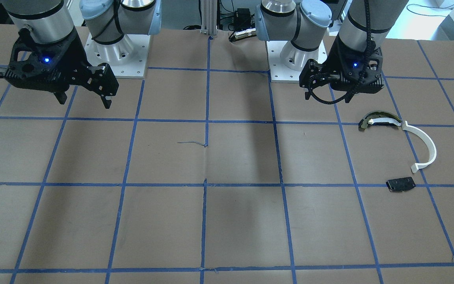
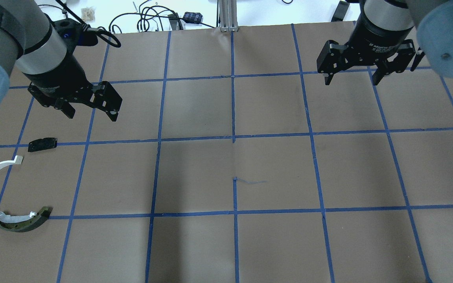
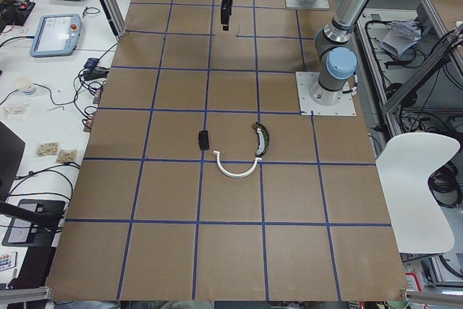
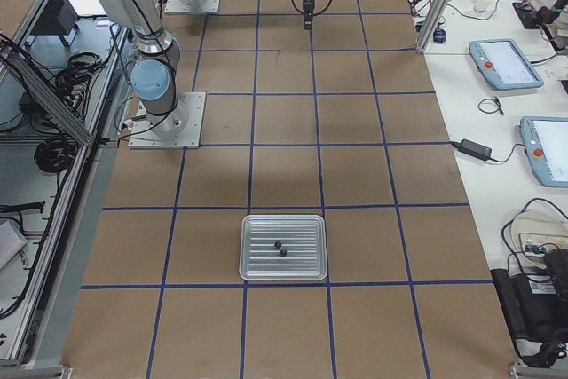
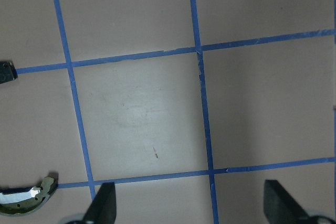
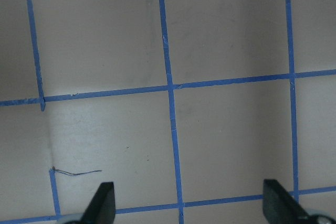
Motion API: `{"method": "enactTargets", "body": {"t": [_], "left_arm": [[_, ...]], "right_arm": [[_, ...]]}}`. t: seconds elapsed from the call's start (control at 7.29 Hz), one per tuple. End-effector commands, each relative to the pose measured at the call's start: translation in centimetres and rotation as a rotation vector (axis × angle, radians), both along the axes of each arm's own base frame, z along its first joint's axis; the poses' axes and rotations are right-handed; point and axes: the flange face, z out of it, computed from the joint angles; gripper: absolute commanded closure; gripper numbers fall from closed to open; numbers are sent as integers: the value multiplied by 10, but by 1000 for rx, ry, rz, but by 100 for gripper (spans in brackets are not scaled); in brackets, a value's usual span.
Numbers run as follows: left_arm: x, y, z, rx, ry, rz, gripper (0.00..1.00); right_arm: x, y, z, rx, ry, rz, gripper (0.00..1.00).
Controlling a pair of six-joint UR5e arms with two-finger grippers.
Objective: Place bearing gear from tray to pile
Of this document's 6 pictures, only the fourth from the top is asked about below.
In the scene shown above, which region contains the ribbed metal tray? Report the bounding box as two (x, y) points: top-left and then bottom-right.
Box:
(239, 214), (328, 281)

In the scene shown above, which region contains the small blue device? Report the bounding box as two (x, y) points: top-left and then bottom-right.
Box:
(432, 28), (446, 43)

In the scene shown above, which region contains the upper teach pendant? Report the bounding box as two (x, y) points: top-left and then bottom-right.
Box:
(469, 39), (544, 91)

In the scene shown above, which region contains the teach pendant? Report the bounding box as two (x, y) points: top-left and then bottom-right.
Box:
(469, 39), (544, 91)
(520, 116), (567, 188)

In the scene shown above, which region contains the black power adapter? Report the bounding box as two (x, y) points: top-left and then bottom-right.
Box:
(460, 139), (492, 162)

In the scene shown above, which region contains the lower teach pendant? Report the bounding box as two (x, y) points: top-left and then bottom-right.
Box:
(520, 116), (567, 188)

